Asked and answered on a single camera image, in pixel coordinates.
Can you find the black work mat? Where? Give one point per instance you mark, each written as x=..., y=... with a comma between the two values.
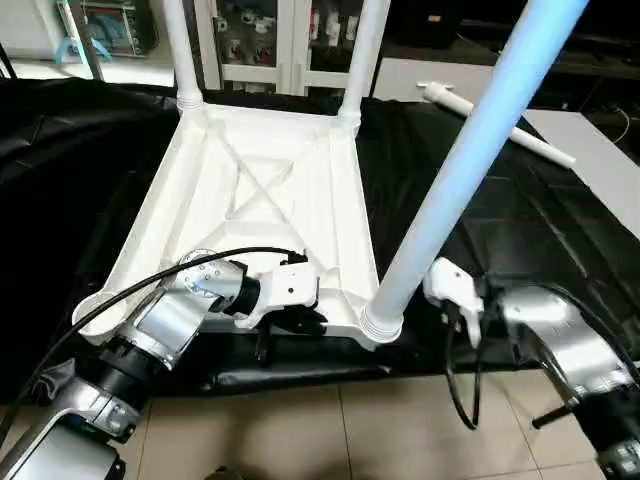
x=530, y=220

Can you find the black metal stand leg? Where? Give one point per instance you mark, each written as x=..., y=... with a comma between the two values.
x=555, y=415

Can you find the white plastic table top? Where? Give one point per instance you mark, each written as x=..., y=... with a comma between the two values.
x=260, y=180

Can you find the white drawer unit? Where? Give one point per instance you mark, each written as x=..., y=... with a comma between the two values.
x=410, y=80

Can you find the white glass-door cabinet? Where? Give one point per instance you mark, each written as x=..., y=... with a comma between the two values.
x=280, y=40

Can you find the teal storage box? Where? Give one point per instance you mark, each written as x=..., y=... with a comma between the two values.
x=115, y=25

